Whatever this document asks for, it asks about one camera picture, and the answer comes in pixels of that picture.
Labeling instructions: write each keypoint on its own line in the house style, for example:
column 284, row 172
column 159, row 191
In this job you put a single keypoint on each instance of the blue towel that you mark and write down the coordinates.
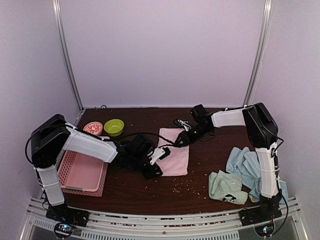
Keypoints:
column 245, row 164

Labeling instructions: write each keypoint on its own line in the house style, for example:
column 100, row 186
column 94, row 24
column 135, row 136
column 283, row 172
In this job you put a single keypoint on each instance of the red patterned bowl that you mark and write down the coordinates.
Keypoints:
column 94, row 128

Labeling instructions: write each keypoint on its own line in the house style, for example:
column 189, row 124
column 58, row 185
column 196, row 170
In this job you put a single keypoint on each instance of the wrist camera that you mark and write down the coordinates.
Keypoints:
column 182, row 124
column 159, row 154

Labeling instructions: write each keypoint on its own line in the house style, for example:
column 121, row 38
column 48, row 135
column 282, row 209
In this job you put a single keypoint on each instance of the right aluminium frame post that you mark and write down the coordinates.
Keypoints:
column 260, row 50

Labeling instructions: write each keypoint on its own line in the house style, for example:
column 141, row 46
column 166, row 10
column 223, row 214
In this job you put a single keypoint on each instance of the green towel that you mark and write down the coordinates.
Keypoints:
column 226, row 187

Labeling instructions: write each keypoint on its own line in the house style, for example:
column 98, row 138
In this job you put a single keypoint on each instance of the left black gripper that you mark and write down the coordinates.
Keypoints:
column 150, row 174

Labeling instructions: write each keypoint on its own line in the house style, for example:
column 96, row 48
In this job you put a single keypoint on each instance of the pink towel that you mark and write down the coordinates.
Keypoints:
column 176, row 163

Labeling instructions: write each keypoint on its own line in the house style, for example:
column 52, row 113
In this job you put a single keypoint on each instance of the aluminium front rail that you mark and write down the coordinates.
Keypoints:
column 221, row 225

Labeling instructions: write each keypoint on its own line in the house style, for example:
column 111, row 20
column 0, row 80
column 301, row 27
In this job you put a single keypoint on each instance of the aluminium frame post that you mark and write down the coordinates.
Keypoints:
column 260, row 50
column 65, row 53

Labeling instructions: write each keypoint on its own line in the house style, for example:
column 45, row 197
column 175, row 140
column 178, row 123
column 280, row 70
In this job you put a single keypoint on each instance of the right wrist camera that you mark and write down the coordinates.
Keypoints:
column 182, row 124

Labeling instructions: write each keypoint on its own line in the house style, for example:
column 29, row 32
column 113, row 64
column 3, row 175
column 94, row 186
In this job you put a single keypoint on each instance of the pink plastic basket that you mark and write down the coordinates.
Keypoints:
column 84, row 163

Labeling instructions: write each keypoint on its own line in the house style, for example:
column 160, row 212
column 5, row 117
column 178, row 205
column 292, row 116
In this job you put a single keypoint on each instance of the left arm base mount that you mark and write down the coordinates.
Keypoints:
column 66, row 226

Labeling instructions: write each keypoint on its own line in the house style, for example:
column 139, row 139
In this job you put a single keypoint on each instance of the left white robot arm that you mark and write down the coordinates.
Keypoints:
column 56, row 136

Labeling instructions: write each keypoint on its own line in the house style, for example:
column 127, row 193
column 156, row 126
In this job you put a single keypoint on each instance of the left aluminium frame post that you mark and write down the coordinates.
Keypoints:
column 65, row 53

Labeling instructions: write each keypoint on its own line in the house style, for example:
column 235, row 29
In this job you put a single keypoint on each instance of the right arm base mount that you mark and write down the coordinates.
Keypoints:
column 262, row 221

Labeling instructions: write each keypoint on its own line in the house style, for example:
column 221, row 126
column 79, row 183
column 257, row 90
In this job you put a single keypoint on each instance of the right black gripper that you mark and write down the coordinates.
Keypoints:
column 187, row 138

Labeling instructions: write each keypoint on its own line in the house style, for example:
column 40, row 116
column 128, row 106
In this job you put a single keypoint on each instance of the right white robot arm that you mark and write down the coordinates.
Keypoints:
column 262, row 132

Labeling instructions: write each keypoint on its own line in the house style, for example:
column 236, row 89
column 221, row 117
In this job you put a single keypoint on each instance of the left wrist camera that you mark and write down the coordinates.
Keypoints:
column 159, row 154

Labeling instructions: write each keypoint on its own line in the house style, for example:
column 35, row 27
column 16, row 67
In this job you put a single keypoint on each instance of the green bowl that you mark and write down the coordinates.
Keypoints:
column 114, row 127

